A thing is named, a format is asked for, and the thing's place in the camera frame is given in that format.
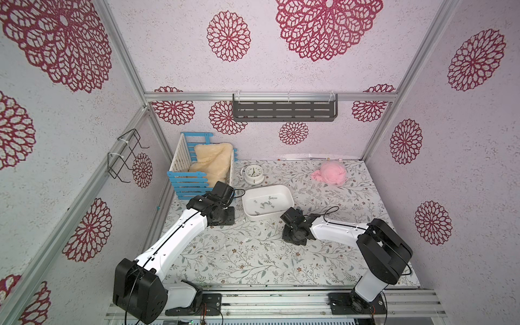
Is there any white plastic storage box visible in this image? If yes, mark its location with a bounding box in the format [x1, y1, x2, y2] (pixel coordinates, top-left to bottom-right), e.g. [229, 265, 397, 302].
[242, 185, 295, 222]

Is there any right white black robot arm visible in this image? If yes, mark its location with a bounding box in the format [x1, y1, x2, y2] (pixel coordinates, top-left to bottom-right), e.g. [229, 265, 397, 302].
[281, 208, 413, 306]

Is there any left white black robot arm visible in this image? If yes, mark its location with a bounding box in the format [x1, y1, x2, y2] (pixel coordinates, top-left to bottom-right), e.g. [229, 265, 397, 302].
[112, 196, 235, 324]

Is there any blue white slatted crate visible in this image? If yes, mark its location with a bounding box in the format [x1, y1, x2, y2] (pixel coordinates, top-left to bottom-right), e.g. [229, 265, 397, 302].
[167, 132, 236, 200]

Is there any white round alarm clock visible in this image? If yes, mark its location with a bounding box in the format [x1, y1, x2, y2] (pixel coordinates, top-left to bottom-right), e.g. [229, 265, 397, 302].
[240, 165, 265, 186]

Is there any cream fluffy cloth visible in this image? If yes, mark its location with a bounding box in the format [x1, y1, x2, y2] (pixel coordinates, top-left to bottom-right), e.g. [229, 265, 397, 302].
[189, 143, 234, 188]

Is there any pink plush toy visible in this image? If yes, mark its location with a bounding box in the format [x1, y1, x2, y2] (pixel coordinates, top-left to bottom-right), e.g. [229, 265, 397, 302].
[311, 161, 348, 186]

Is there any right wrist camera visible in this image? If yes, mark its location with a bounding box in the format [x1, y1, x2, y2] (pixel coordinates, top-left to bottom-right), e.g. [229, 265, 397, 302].
[280, 207, 320, 229]

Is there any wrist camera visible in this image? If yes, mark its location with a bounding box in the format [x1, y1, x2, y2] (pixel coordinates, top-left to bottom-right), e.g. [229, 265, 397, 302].
[280, 207, 320, 229]
[210, 181, 235, 207]

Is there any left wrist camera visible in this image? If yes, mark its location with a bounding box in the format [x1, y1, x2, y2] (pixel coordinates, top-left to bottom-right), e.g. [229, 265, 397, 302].
[210, 181, 235, 207]

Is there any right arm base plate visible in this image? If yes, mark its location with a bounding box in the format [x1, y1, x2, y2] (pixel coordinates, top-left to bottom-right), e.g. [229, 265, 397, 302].
[328, 291, 387, 316]

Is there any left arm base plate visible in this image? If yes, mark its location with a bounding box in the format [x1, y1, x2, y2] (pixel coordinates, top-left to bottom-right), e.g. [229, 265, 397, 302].
[165, 293, 223, 316]

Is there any aluminium front rail frame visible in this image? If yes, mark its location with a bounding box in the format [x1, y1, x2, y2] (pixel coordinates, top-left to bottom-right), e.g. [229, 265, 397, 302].
[105, 289, 448, 320]

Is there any grey wall shelf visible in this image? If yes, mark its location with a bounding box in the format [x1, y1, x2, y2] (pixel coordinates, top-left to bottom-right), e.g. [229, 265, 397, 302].
[232, 94, 338, 123]

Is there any black wire wall rack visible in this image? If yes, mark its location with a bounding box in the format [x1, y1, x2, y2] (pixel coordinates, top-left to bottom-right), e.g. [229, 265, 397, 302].
[106, 128, 149, 184]

